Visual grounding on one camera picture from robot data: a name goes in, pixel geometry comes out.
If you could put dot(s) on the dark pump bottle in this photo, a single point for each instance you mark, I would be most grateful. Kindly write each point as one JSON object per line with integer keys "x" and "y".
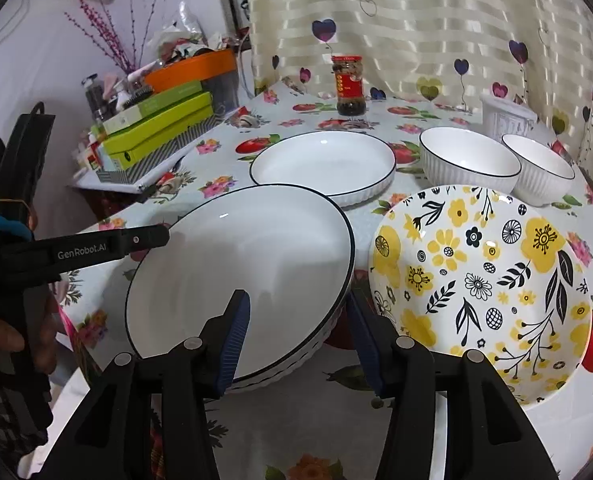
{"x": 95, "y": 97}

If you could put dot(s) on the sage green box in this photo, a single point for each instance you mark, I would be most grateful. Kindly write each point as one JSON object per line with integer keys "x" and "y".
{"x": 151, "y": 105}

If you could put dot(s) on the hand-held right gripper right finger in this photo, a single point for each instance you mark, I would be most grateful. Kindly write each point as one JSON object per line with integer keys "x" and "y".
{"x": 367, "y": 350}

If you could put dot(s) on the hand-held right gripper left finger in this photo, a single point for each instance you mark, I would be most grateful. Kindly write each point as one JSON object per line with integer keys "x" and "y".
{"x": 234, "y": 345}

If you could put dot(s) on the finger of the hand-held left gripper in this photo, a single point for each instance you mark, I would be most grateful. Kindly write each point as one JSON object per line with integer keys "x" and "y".
{"x": 146, "y": 240}

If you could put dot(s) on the lime green box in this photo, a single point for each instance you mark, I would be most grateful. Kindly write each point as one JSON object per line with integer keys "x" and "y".
{"x": 166, "y": 142}
{"x": 161, "y": 122}

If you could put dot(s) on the cream heart-print curtain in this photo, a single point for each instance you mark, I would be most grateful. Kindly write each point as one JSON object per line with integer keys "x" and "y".
{"x": 401, "y": 20}

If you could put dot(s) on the yellow floral bowl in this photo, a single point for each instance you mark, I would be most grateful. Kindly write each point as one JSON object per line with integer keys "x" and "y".
{"x": 476, "y": 270}

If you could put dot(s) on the fruit-print tablecloth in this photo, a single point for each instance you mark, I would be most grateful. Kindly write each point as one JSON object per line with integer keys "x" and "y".
{"x": 296, "y": 425}

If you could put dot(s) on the pink flower branches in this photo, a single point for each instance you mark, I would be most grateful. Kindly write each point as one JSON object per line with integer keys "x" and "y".
{"x": 101, "y": 25}

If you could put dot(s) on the white ribbed bowl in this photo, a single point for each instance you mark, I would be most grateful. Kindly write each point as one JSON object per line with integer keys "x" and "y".
{"x": 466, "y": 152}
{"x": 536, "y": 157}

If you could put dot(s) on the clear plastic bags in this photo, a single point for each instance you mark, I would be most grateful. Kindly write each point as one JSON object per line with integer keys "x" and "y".
{"x": 186, "y": 35}

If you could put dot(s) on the white plastic tub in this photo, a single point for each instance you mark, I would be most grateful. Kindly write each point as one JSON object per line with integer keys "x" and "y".
{"x": 506, "y": 115}

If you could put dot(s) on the black-white striped box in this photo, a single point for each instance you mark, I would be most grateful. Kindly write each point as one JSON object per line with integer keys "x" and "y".
{"x": 146, "y": 167}

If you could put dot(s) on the white black-rimmed plate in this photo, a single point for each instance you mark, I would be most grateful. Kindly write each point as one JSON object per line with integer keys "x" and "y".
{"x": 321, "y": 160}
{"x": 236, "y": 245}

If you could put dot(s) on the checkered clothing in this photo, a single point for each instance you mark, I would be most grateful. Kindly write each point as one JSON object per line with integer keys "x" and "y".
{"x": 1, "y": 420}

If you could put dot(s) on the orange plastic basin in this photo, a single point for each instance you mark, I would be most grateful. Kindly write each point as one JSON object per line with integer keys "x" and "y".
{"x": 196, "y": 72}

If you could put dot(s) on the red-label sauce jar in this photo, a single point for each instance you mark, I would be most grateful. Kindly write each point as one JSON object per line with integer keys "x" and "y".
{"x": 349, "y": 87}

